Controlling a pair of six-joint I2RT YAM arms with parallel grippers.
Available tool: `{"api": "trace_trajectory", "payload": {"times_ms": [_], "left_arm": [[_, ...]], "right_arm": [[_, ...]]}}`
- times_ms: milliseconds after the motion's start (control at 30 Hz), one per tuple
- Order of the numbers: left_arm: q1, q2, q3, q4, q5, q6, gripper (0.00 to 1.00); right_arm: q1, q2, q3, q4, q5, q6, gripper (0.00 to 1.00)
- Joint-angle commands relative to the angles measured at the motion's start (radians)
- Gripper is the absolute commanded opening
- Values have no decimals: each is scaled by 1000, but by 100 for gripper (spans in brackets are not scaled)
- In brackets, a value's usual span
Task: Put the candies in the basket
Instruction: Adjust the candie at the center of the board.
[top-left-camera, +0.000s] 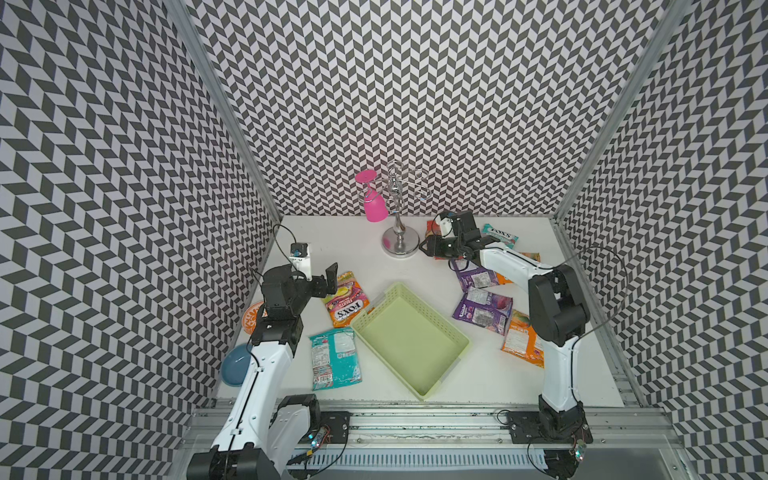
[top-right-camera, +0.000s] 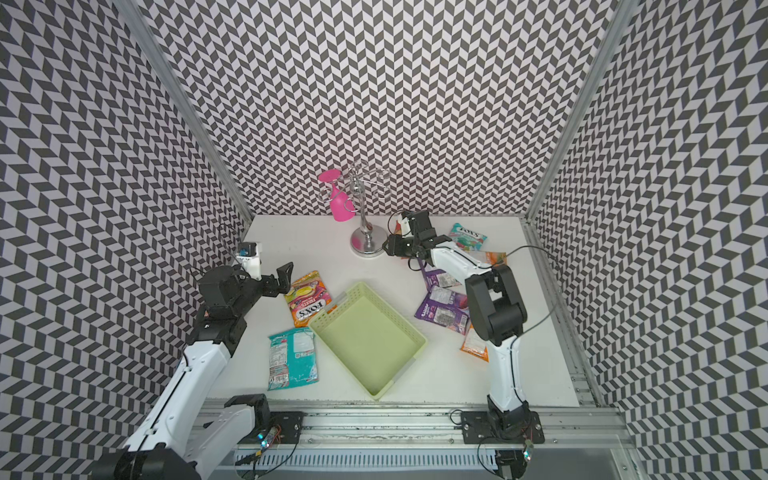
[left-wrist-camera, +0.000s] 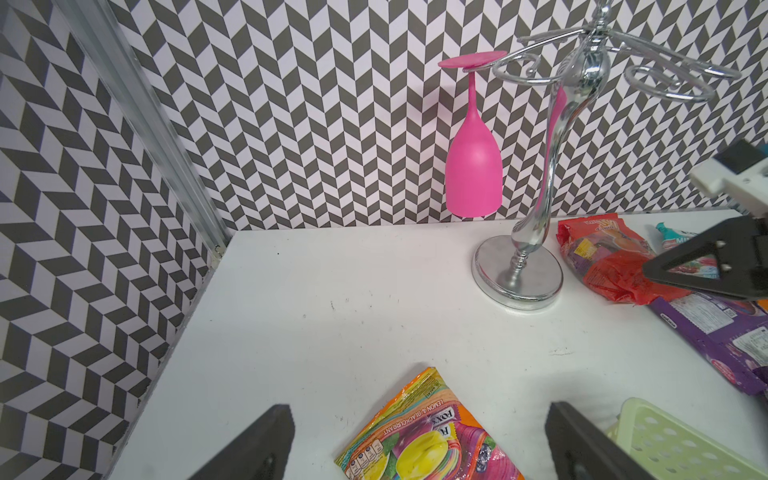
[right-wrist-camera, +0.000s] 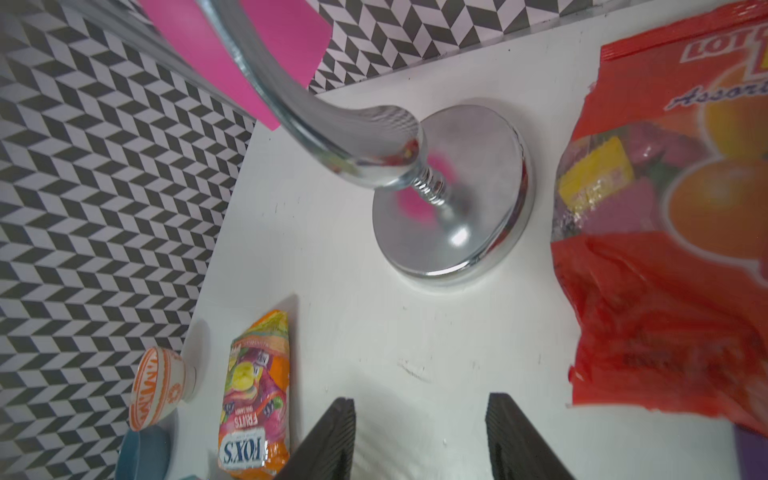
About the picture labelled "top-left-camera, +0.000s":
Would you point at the orange patterned bowl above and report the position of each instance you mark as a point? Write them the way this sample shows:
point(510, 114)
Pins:
point(249, 319)

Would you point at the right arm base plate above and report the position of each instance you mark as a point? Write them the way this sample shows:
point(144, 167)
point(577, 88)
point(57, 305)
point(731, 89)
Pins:
point(564, 428)

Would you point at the aluminium front rail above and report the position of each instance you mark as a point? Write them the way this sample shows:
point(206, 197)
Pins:
point(454, 425)

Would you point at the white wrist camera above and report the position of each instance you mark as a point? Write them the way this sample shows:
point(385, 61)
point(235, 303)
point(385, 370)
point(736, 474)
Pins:
point(443, 224)
point(300, 258)

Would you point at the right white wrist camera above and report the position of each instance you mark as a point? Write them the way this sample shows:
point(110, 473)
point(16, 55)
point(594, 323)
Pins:
point(443, 224)

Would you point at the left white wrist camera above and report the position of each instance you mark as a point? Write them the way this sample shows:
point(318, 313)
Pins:
point(300, 258)

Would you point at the purple candy bag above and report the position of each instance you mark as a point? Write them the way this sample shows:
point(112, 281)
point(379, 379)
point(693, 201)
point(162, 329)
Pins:
point(472, 276)
point(485, 309)

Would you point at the blue plate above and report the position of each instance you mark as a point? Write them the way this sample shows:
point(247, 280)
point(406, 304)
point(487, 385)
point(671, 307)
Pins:
point(235, 366)

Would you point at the orange candy bag upper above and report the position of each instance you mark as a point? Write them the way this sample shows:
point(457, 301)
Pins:
point(515, 267)

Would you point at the orange yellow Fox's candy bag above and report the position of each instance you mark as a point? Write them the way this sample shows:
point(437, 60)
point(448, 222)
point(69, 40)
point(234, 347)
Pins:
point(347, 302)

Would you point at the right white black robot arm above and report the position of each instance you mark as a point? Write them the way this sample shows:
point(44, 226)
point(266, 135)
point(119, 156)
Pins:
point(558, 314)

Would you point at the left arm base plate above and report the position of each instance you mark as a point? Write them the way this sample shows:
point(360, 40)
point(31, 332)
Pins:
point(337, 425)

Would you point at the orange candy bag lower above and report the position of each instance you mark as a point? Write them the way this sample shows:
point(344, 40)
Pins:
point(522, 341)

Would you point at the green Fox's candy bag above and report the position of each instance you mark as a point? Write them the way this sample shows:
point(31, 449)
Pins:
point(509, 240)

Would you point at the light green plastic basket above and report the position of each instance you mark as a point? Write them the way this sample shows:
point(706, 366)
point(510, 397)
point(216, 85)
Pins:
point(411, 338)

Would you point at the pink plastic wine glass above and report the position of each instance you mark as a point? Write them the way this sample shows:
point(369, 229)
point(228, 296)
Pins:
point(373, 202)

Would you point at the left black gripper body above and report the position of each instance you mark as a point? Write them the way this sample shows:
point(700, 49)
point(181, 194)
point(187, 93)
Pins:
point(306, 289)

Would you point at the red candy bag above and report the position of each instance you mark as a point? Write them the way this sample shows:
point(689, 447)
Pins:
point(428, 228)

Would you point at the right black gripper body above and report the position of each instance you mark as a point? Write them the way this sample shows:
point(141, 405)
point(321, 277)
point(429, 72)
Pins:
point(450, 246)

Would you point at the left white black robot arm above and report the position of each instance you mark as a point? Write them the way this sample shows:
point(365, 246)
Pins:
point(262, 430)

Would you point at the silver metal glass rack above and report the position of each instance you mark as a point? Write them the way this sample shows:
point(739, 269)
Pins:
point(399, 241)

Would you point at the teal candy bag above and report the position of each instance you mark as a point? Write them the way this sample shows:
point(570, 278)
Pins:
point(334, 358)

